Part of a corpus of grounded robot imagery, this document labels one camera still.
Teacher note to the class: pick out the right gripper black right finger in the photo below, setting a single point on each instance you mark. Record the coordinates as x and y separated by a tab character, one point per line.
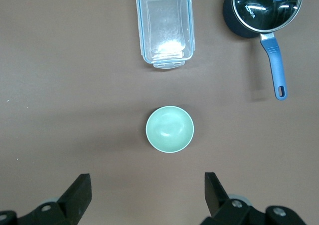
216	200

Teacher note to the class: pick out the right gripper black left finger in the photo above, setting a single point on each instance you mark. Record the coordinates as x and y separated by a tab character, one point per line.
72	202

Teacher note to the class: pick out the green bowl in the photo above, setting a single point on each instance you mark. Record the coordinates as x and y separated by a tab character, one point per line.
169	129

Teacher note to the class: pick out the clear plastic food container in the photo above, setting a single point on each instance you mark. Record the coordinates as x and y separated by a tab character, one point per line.
165	25

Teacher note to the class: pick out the glass lid with blue knob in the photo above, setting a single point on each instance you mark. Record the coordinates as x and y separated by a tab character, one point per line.
261	10

